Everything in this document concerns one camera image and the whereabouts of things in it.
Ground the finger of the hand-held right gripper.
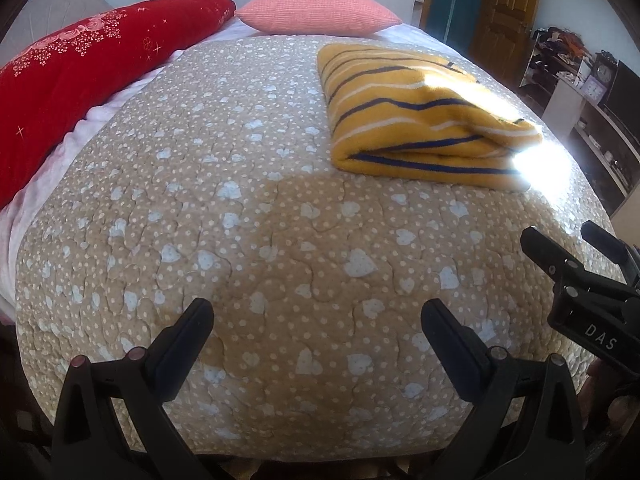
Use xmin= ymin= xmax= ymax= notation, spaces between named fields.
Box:
xmin=520 ymin=226 xmax=592 ymax=289
xmin=580 ymin=220 xmax=640 ymax=287

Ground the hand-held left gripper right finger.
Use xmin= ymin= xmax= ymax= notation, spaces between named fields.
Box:
xmin=420 ymin=299 xmax=587 ymax=480

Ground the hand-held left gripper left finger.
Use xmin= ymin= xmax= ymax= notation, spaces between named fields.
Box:
xmin=50 ymin=298 xmax=216 ymax=480

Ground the yellow striped sweater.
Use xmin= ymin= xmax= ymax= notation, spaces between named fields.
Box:
xmin=316 ymin=42 xmax=545 ymax=192

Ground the cluttered side shelf unit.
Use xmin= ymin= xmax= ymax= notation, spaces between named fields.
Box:
xmin=542 ymin=76 xmax=640 ymax=213

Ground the beige heart-print quilt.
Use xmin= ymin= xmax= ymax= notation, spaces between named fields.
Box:
xmin=15 ymin=30 xmax=627 ymax=467

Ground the black television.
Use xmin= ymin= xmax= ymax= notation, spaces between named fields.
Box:
xmin=602 ymin=59 xmax=640 ymax=122

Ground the dark mantel clock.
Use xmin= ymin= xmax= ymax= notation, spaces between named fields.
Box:
xmin=592 ymin=50 xmax=619 ymax=97

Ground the pale pink bed sheet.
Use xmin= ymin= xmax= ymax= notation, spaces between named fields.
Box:
xmin=0 ymin=14 xmax=451 ymax=322

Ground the brown wooden door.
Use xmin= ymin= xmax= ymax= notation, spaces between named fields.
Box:
xmin=470 ymin=0 xmax=547 ymax=72

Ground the red floral bolster pillow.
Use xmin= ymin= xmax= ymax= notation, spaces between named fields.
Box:
xmin=0 ymin=0 xmax=237 ymax=210

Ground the teal curtain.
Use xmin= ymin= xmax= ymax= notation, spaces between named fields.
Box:
xmin=422 ymin=0 xmax=489 ymax=52

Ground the pink pillow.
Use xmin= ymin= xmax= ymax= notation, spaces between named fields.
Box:
xmin=235 ymin=0 xmax=404 ymax=37

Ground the grey padded headboard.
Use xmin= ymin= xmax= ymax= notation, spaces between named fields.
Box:
xmin=0 ymin=0 xmax=115 ymax=69

